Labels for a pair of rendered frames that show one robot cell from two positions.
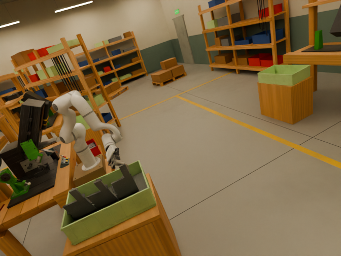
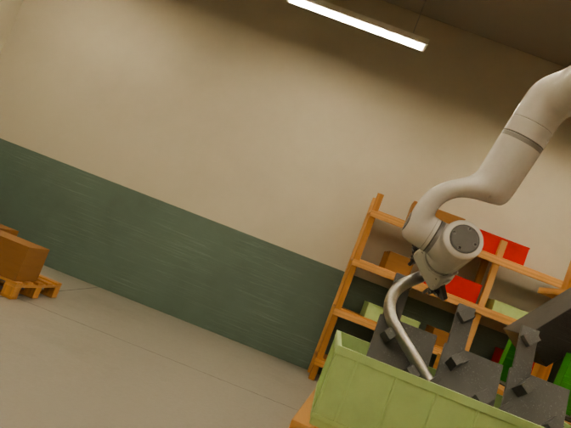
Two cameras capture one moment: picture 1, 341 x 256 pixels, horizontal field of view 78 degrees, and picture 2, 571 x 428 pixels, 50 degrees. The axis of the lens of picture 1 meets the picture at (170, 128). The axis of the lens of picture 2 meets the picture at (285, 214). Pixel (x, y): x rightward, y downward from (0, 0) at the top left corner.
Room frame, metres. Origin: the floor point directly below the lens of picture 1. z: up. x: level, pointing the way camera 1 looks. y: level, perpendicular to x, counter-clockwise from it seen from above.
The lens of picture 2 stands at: (2.84, 0.54, 1.07)
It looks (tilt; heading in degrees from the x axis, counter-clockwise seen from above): 4 degrees up; 198
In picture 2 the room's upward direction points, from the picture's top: 21 degrees clockwise
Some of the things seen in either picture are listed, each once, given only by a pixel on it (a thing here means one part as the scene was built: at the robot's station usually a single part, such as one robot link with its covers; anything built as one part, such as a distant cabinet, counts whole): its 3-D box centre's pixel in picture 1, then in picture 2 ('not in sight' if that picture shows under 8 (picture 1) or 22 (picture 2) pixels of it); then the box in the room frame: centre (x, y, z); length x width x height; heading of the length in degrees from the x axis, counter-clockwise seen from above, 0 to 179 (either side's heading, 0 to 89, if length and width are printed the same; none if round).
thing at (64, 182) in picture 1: (67, 162); not in sight; (2.29, 1.30, 0.82); 1.50 x 0.14 x 0.15; 16
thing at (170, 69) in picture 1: (167, 71); not in sight; (8.50, -0.58, 0.37); 1.20 x 0.80 x 0.74; 113
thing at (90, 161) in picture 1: (87, 156); not in sight; (1.83, 0.85, 1.02); 0.19 x 0.19 x 0.18
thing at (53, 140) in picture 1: (39, 146); not in sight; (2.31, 1.49, 1.11); 0.39 x 0.16 x 0.03; 106
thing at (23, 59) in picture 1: (64, 92); not in sight; (5.62, 2.30, 1.19); 2.30 x 0.55 x 2.39; 56
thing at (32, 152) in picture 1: (31, 149); not in sight; (2.16, 1.49, 1.17); 0.13 x 0.12 x 0.20; 16
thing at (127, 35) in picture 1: (110, 64); not in sight; (11.00, 1.82, 1.12); 3.16 x 0.54 x 2.24; 105
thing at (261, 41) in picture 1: (237, 34); not in sight; (6.38, -2.72, 1.10); 3.01 x 0.55 x 2.20; 15
